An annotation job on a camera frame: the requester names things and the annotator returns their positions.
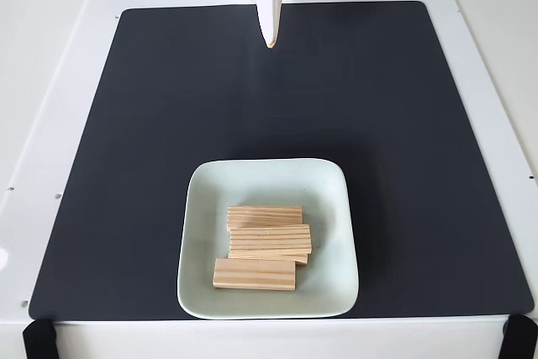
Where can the grooved wooden block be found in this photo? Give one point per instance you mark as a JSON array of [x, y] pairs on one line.
[[271, 238], [294, 259], [265, 215], [254, 275]]

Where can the pale green square plate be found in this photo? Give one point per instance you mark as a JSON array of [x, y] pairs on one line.
[[210, 216]]

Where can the black table mat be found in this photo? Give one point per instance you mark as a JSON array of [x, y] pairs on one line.
[[126, 165]]

